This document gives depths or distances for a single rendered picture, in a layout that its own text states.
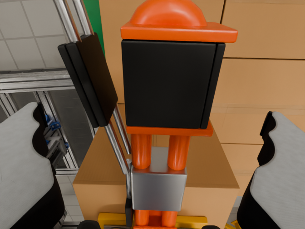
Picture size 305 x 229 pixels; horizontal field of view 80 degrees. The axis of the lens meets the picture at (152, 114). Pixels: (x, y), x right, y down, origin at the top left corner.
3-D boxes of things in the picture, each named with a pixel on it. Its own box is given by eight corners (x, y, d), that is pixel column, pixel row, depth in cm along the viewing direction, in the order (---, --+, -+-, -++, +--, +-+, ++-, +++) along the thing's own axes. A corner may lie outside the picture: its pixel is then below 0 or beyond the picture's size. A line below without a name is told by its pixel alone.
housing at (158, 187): (179, 182, 27) (183, 212, 23) (133, 181, 27) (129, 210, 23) (185, 146, 23) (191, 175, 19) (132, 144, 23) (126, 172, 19)
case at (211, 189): (188, 194, 108) (202, 282, 74) (120, 192, 109) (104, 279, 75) (204, 105, 77) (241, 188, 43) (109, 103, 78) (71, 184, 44)
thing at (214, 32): (200, 108, 20) (212, 137, 16) (132, 106, 20) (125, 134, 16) (217, 22, 15) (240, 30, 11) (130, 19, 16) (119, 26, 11)
